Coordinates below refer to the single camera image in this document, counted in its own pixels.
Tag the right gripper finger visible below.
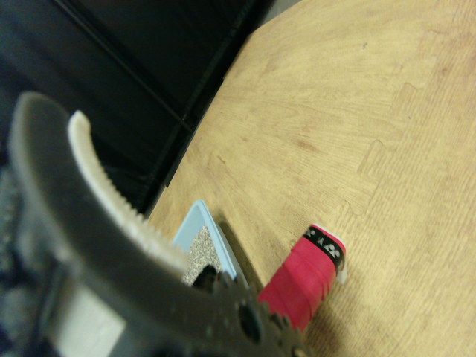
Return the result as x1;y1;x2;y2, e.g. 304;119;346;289
7;91;312;357

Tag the blue litter tray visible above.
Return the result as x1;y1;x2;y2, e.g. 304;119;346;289
171;199;239;289

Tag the black curtain stand pole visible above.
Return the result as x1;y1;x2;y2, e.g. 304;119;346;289
54;0;193;131

